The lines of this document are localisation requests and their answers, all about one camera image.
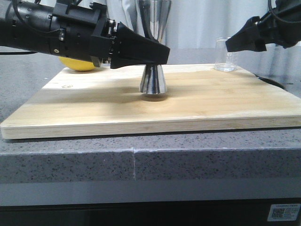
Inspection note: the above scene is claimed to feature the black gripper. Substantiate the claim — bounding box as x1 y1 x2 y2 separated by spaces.
226 0 301 52
0 0 120 67

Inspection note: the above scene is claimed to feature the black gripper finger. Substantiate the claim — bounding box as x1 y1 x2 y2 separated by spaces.
111 22 170 69

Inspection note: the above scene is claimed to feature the small glass measuring beaker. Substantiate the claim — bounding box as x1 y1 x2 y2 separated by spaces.
214 37 238 72

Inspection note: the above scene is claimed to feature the steel double jigger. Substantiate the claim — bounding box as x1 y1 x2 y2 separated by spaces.
137 0 172 95

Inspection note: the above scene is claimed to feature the yellow lemon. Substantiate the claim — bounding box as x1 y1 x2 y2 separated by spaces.
58 56 95 72

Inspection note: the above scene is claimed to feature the grey curtain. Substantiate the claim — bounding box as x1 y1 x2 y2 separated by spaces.
103 0 301 49

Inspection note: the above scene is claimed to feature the wooden cutting board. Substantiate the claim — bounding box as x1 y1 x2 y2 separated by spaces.
0 64 301 139

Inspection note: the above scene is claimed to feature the white QR code label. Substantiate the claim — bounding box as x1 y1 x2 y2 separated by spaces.
267 203 301 222

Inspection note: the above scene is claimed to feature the black board handle strap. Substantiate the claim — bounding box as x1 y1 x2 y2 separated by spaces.
253 73 286 89

